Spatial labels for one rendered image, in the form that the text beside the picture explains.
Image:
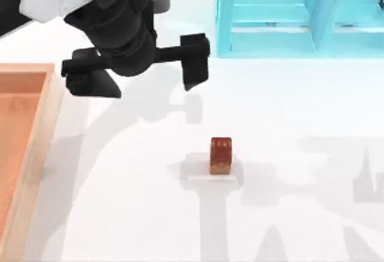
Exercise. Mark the pale grey rounded box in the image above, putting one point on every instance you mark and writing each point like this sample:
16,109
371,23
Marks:
162,1

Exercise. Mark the light blue rack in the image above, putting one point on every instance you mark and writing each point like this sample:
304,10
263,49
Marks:
270,41

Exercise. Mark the shallow salmon-coloured box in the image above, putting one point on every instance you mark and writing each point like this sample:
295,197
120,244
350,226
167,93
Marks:
21,124

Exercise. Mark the brown bread loaf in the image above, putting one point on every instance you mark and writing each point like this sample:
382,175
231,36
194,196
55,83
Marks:
221,157

